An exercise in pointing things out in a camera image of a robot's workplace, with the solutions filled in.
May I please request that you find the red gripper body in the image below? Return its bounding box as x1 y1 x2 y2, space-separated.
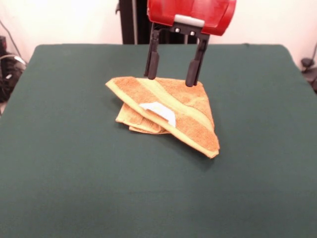
147 0 237 37

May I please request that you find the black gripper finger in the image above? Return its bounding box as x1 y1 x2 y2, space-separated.
184 26 211 88
144 22 185 80

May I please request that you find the orange terry towel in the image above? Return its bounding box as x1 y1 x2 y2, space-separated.
105 76 220 159

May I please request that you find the dark green table cloth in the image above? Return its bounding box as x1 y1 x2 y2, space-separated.
0 44 317 238

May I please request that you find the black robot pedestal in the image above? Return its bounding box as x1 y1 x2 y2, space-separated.
115 0 203 45

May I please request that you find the white cable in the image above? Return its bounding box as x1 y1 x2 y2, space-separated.
0 53 27 66

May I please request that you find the black cable bundle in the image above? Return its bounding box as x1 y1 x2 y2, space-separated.
0 51 27 104

